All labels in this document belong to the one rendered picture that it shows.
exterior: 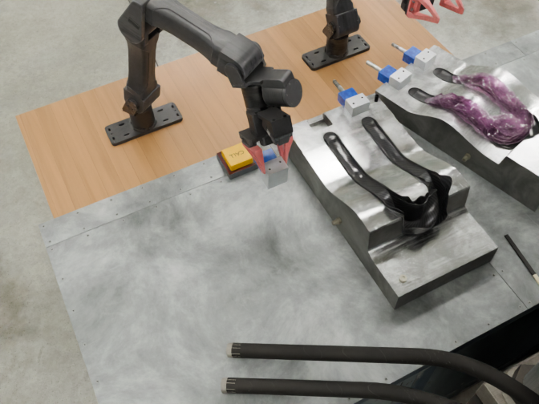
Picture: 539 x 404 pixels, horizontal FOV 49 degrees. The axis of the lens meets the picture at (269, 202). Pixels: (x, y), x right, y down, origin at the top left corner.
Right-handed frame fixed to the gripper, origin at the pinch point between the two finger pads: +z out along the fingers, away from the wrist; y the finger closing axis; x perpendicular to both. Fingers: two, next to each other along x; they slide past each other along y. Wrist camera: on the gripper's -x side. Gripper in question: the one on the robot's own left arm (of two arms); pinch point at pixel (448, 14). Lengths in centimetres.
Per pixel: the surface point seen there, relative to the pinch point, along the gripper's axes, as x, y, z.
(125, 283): 39, -81, 6
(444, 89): 33.0, 13.3, -5.0
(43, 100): 125, -82, -147
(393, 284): 32, -31, 36
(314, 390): 31, -57, 47
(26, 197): 123, -104, -95
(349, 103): 27.7, -15.0, -8.5
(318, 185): 33.5, -31.7, 6.0
